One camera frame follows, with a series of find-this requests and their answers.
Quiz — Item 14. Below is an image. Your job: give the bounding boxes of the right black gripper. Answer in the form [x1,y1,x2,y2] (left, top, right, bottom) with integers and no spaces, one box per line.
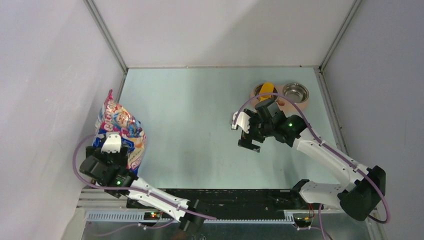
[237,109,273,153]

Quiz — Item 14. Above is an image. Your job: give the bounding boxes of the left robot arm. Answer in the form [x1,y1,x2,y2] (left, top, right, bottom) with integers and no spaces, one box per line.
[78,146,216,233]

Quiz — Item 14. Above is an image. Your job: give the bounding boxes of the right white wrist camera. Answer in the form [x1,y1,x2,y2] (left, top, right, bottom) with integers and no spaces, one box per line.
[230,111,251,134]

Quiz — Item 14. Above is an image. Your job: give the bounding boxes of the electronics board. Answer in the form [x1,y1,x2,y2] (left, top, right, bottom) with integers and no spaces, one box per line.
[143,211,162,221]
[293,217,314,231]

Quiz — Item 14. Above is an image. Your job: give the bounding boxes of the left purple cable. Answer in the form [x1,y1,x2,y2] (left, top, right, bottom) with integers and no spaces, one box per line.
[72,134,218,238]

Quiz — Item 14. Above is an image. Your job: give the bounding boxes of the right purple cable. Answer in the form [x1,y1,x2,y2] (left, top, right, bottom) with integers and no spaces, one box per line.
[233,92,392,240]

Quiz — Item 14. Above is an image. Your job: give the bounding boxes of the right electronics board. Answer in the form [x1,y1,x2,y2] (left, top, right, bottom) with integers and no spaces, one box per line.
[293,217,314,231]

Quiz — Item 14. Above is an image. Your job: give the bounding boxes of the left steel bowl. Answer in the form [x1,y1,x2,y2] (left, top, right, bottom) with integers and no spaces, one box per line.
[253,83,278,101]

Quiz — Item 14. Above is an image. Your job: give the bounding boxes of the colourful pet food bag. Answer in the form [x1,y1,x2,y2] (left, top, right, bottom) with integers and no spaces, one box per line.
[92,89,147,174]

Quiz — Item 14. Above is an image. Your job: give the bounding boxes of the purple cable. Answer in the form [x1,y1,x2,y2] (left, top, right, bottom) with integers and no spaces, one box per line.
[233,92,392,240]
[72,134,218,238]

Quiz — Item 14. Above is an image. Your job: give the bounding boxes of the left electronics board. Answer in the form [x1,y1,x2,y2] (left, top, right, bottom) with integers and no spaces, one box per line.
[143,211,162,221]

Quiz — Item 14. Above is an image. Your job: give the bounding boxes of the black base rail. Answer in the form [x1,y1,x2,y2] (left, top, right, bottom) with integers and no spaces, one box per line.
[127,188,301,221]

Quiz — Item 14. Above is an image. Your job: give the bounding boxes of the right steel bowl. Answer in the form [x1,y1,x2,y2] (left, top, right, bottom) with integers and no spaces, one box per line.
[282,82,309,104]

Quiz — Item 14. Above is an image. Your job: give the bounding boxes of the steel bowl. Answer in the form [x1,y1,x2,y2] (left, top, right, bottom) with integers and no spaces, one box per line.
[282,82,309,104]
[253,83,278,101]

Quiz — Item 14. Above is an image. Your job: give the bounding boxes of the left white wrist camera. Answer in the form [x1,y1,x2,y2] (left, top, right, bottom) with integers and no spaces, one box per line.
[100,132,122,154]

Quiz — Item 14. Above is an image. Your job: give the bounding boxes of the pink double bowl stand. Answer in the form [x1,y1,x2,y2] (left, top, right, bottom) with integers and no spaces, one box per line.
[249,82,311,113]

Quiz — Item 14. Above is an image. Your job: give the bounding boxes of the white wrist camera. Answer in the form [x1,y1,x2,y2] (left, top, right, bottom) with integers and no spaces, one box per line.
[100,132,122,154]
[230,111,251,134]

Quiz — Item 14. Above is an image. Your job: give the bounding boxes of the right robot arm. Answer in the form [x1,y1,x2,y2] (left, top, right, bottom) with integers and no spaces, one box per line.
[231,99,386,221]

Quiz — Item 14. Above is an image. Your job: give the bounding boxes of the yellow plastic scoop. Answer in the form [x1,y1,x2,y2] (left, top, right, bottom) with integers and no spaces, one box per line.
[258,82,274,102]

